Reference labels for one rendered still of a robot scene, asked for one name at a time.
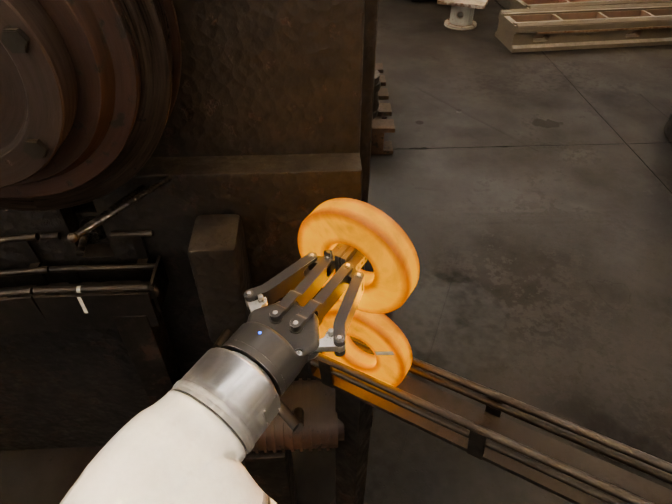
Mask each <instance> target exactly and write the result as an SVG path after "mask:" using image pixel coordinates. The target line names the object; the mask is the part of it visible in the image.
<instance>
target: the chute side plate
mask: <svg viewBox="0 0 672 504"><path fill-rule="evenodd" d="M77 297H81V299H82V301H83V303H84V305H85V307H86V309H87V311H88V313H84V311H83V309H82V307H81V305H80V303H79V301H78V299H77ZM140 315H146V316H147V318H148V320H149V323H150V326H151V327H154V326H160V322H159V320H158V317H157V314H156V311H155V308H154V306H153V303H152V300H151V297H150V295H149V292H129V293H93V294H62V295H34V297H32V296H21V297H12V298H0V335H1V334H13V333H24V332H36V331H47V330H68V329H97V328H117V326H116V324H115V322H114V320H113V316H140Z"/></svg>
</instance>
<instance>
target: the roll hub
mask: <svg viewBox="0 0 672 504"><path fill-rule="evenodd" d="M5 28H20V29H21V30H22V31H23V32H24V33H25V34H26V35H27V36H28V37H29V38H30V44H29V50H28V52H27V53H12V52H11V51H10V50H9V49H8V48H7V47H6V46H5V45H4V44H3V43H2V42H1V39H2V32H3V30H4V29H5ZM77 104H78V89H77V81H76V75H75V71H74V67H73V64H72V61H71V57H70V55H69V52H68V50H67V47H66V45H65V43H64V41H63V39H62V37H61V35H60V33H59V31H58V30H57V28H56V26H55V24H54V23H53V21H52V20H51V18H50V17H49V15H48V14H47V12H46V11H45V10H44V8H43V7H42V5H41V4H40V3H39V2H38V0H0V188H2V187H7V186H11V185H14V184H17V183H20V182H22V181H24V180H26V179H28V178H30V177H32V176H33V175H35V174H36V173H38V172H39V171H40V170H41V169H43V168H44V167H45V166H46V165H47V164H48V163H49V161H50V160H51V159H52V157H53V156H54V155H55V153H56V152H57V150H58V149H59V147H60V146H61V144H62V143H63V142H64V140H65V139H66V137H67V136H68V134H69V132H70V130H71V128H72V125H73V123H74V120H75V116H76V111H77ZM27 139H40V140H41V141H42V142H43V143H44V144H45V145H46V146H47V147H48V151H47V156H46V157H45V159H32V158H31V157H30V156H29V155H28V154H27V153H25V152H24V151H23V150H24V145H25V141H26V140H27Z"/></svg>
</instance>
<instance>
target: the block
mask: <svg viewBox="0 0 672 504"><path fill-rule="evenodd" d="M187 253H188V257H189V260H190V264H191V268H192V272H193V276H194V279H195V283H196V287H197V291H198V294H199V298H200V302H201V306H202V310H203V313H204V317H205V321H206V325H207V328H208V332H209V336H210V339H211V341H212V342H213V343H215V342H216V340H217V339H218V337H219V336H220V334H221V333H222V332H223V330H225V329H229V330H231V331H232V332H233V334H234V333H235V332H236V331H237V329H238V328H239V327H240V326H241V325H242V324H244V323H246V322H247V321H248V316H249V314H250V313H251V312H249V311H248V310H247V307H246V303H245V298H244V292H245V291H246V290H249V289H252V288H253V286H252V279H251V273H250V267H249V260H248V254H247V248H246V241H245V235H244V229H243V222H242V219H241V217H240V216H239V215H237V214H212V215H200V216H198V217H197V218H196V220H195V224H194V228H193V231H192V235H191V239H190V243H189V247H188V251H187Z"/></svg>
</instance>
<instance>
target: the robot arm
mask: <svg viewBox="0 0 672 504"><path fill-rule="evenodd" d="M366 262H367V258H366V257H365V255H363V254H362V253H361V252H360V251H359V250H357V249H356V248H354V247H352V246H350V245H347V244H342V243H338V244H337V245H336V246H335V247H334V249H333V250H329V249H327V250H324V256H317V254H316V253H315V252H310V253H308V254H307V255H305V256H304V257H302V258H301V259H299V260H298V261H297V262H295V263H294V264H292V265H291V266H289V267H288V268H286V269H285V270H283V271H282V272H280V273H279V274H277V275H276V276H275V277H273V278H272V279H270V280H269V281H267V282H266V283H264V284H263V285H261V286H258V287H255V288H252V289H249V290H246V291H245V292H244V298H245V303H246V307H247V310H248V311H249V312H251V313H250V314H249V316H248V321H247V322H246V323H244V324H242V325H241V326H240V327H239V328H238V329H237V331H236V332H235V333H234V334H233V335H232V336H231V337H230V338H229V339H228V340H227V341H226V342H225V343H224V344H223V346H222V347H221V348H219V347H216V348H211V349H210V350H208V351H207V352H206V353H205V354H204V355H203V356H202V357H201V358H200V359H199V360H198V361H197V363H196V364H195V365H194V366H193V367H192V368H191V369H190V370H189V371H188V372H187V373H186V374H185V375H184V376H183V377H182V378H181V379H180V380H178V381H177V382H176V383H175V384H174V385H173V388H172V389H171V390H170V391H169V392H168V393H167V394H166V395H165V396H164V397H162V398H161V399H160V400H159V401H157V402H156V403H154V404H153V405H151V406H150V407H148V408H146V409H144V410H143V411H141V412H139V413H138V414H137V415H136V416H135V417H133V418H132V419H131V420H130V421H129V422H128V423H127V424H126V425H124V426H123V427H122V428H121V429H120V430H119V431H118V432H117V433H116V434H115V435H114V436H113V437H112V438H111V439H110V440H109V442H108V443H107V444H106V445H105V446H104V447H103V448H102V449H101V450H100V451H99V453H98V454H97V455H96V456H95V457H94V458H93V460H92V461H91V462H90V463H89V464H88V465H87V467H86V468H85V469H84V471H83V472H82V474H81V475H80V477H79V478H78V479H77V481H76V482H75V483H74V485H73V486H72V487H71V489H70V490H69V491H68V493H67V494H66V496H65V497H64V498H63V500H62V501H61V503H60V504H278V503H276V502H275V501H274V500H273V499H272V498H270V497H269V496H268V495H267V494H266V493H265V492H264V491H263V490H262V489H261V488H260V487H259V486H258V484H257V483H256V482H255V481H254V480H253V478H252V477H251V475H250V474H249V473H248V471H247V470H246V468H245V467H244V466H243V464H242V463H241V462H242V461H243V459H244V458H245V457H246V455H247V454H248V453H249V452H251V450H252V449H253V448H254V446H255V443H256V442H257V440H258V439H259V438H260V436H261V435H262V434H263V432H264V431H265V430H266V428H267V427H268V426H269V424H270V423H271V422H272V420H273V419H274V418H275V416H276V415H277V414H278V412H279V411H280V408H281V402H280V398H281V396H282V395H283V394H284V392H285V391H286V390H287V389H288V387H289V386H290V385H291V383H292V382H293V381H294V379H295V378H296V377H297V376H298V374H299V373H300V371H301V370H302V368H303V367H304V365H305V364H306V363H307V362H308V361H310V360H312V359H314V358H316V357H317V356H318V354H319V352H334V354H335V355H336V356H338V357H342V356H344V355H345V353H346V341H345V337H346V335H347V332H348V330H349V327H350V324H351V322H352V319H353V317H354V314H355V312H356V309H357V306H358V304H359V301H360V299H361V296H362V294H363V291H364V274H363V273H362V272H359V270H360V269H361V268H362V266H363V265H364V264H365V263H366ZM334 269H335V274H334V276H333V277H332V278H331V279H330V280H329V281H328V279H329V278H330V277H331V276H332V275H333V273H334ZM327 281H328V283H327V284H326V285H325V286H324V287H323V285H324V284H325V283H326V282H327ZM322 287H323V288H322ZM294 288H295V289H294ZM321 288H322V290H321V291H320V292H319V293H318V291H319V290H320V289H321ZM293 289H294V290H293ZM346 289H347V291H346ZM345 291H346V293H345V295H344V298H343V300H342V303H341V305H340V307H339V310H338V312H337V314H336V317H335V320H334V323H333V328H329V329H328V331H327V332H326V334H325V336H324V337H323V338H322V339H320V335H319V326H320V325H321V323H322V321H323V318H324V317H325V315H326V314H327V313H328V312H329V310H330V309H331V308H332V307H333V306H334V304H335V303H336V302H337V301H338V299H339V298H340V297H341V296H342V294H343V293H344V292H345ZM317 293H318V294H317ZM316 294H317V296H316V297H315V298H314V299H313V300H312V298H313V297H314V296H315V295H316ZM284 295H286V296H285V297H284V298H283V299H282V300H281V301H280V302H277V303H275V302H276V301H277V300H279V299H280V298H282V297H283V296H284ZM273 303H274V304H273Z"/></svg>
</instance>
